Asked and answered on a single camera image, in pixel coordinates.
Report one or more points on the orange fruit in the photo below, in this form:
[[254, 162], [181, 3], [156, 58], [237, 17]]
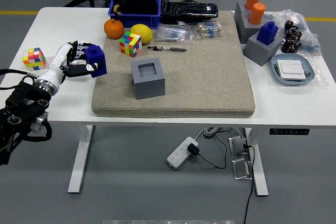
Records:
[[113, 29]]

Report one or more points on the yellow lemon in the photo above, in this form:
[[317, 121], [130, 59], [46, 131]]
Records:
[[141, 33]]

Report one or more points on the white power strip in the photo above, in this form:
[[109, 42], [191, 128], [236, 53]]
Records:
[[178, 155]]

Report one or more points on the grey double seal holder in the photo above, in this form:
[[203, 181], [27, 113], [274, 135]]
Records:
[[244, 30]]

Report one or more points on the colourful puzzle cube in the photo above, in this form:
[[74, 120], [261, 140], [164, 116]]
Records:
[[34, 60], [130, 44]]

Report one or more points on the clear bag of blue parts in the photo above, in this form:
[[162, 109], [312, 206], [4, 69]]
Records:
[[309, 40]]

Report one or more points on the black wrapped device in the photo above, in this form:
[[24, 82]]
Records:
[[189, 10]]

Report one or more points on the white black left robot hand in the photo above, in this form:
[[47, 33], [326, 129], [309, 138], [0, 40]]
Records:
[[59, 58]]

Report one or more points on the white switch panel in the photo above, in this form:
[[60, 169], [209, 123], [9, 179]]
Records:
[[291, 69]]

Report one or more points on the clear flat plastic bag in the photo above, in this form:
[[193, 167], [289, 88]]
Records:
[[320, 77]]

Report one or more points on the beige fabric mat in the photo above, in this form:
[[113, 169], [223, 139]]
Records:
[[197, 82]]

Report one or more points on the bag of brown resistors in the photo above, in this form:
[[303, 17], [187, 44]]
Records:
[[209, 30]]

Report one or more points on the black table control panel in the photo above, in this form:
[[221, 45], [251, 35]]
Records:
[[288, 131]]

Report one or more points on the black pen tool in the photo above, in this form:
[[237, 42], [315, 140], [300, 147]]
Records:
[[168, 48]]

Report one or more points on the blue plastic bin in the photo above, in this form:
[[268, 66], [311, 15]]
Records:
[[136, 20]]

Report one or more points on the black cloth pouches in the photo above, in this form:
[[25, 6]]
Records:
[[141, 3]]

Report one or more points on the white table leg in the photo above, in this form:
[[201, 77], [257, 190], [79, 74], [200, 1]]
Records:
[[260, 171], [78, 161]]

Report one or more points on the bag of blue resistors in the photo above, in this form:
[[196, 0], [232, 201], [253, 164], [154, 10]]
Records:
[[173, 34]]

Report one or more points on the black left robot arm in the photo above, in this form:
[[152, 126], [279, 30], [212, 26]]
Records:
[[23, 103]]

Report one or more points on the blue seal stamp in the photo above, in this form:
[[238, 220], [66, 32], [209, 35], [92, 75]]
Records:
[[266, 35], [98, 58]]

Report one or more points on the dark brown capacitor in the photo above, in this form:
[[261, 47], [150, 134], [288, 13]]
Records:
[[297, 36], [285, 48], [293, 31], [289, 42], [289, 25], [297, 46]]

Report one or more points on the grey cube seal holder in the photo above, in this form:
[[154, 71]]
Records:
[[260, 52], [149, 87]]

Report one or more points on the light blue dish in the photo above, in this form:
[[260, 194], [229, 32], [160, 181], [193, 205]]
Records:
[[275, 62]]

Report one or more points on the metal foot bracket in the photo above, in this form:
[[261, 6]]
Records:
[[237, 145], [241, 169]]

